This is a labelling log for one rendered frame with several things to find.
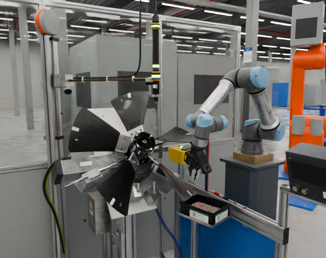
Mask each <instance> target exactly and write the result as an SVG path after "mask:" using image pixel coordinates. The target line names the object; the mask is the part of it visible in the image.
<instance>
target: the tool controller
mask: <svg viewBox="0 0 326 258"><path fill-rule="evenodd" d="M286 160H287V168H288V177H289V185H290V191H292V192H295V193H298V194H301V195H303V196H306V197H309V198H312V199H315V200H318V201H321V202H324V203H326V146H320V145H314V144H308V143H302V142H301V143H299V144H297V145H296V146H294V147H292V148H290V149H289V150H287V151H286Z"/></svg>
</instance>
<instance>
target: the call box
mask: <svg viewBox="0 0 326 258"><path fill-rule="evenodd" d="M188 151H190V149H188V150H182V147H179V146H176V147H170V148H169V160H172V161H174V162H177V163H179V164H186V163H185V161H184V157H185V152H188Z"/></svg>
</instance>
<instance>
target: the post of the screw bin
mask: <svg viewBox="0 0 326 258"><path fill-rule="evenodd" d="M191 258H198V223H197V222H195V221H192V220H191Z"/></svg>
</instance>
